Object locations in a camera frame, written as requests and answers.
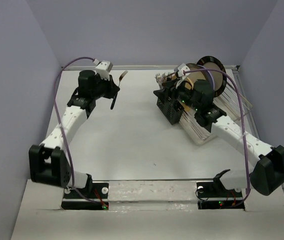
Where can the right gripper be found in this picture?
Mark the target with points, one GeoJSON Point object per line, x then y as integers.
{"type": "Point", "coordinates": [170, 88]}

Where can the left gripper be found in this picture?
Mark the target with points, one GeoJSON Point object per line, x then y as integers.
{"type": "Point", "coordinates": [112, 88]}

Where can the black handled fork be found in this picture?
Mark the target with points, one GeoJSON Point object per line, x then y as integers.
{"type": "Point", "coordinates": [169, 76]}

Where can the silver fork pink handle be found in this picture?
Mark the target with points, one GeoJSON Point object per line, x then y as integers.
{"type": "Point", "coordinates": [158, 78]}

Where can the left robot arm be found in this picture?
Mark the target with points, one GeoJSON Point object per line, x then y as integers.
{"type": "Point", "coordinates": [50, 161]}

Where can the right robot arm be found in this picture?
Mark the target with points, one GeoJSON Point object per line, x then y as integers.
{"type": "Point", "coordinates": [264, 164]}

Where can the black utensil caddy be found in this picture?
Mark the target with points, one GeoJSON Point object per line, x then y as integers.
{"type": "Point", "coordinates": [172, 110]}

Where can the brown rimmed beige plate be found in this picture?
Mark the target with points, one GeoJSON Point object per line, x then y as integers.
{"type": "Point", "coordinates": [194, 76]}

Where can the black patterned plate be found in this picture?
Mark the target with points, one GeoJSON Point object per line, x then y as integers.
{"type": "Point", "coordinates": [220, 80]}

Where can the purple plate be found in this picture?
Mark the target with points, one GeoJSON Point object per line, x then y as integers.
{"type": "Point", "coordinates": [212, 80]}

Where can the clear drain tray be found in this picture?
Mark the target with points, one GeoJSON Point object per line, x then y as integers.
{"type": "Point", "coordinates": [197, 133]}

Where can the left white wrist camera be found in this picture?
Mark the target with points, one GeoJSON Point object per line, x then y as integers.
{"type": "Point", "coordinates": [103, 68]}

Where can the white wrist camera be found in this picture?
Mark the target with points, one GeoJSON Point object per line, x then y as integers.
{"type": "Point", "coordinates": [180, 73]}
{"type": "Point", "coordinates": [103, 68]}

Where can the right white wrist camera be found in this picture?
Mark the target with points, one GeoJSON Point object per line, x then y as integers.
{"type": "Point", "coordinates": [180, 73]}

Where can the wire dish rack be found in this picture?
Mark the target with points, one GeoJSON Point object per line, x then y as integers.
{"type": "Point", "coordinates": [228, 102]}

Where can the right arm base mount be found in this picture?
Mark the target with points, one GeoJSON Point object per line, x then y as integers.
{"type": "Point", "coordinates": [212, 195]}

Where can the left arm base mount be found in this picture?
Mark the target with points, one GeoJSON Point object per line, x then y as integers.
{"type": "Point", "coordinates": [95, 200]}

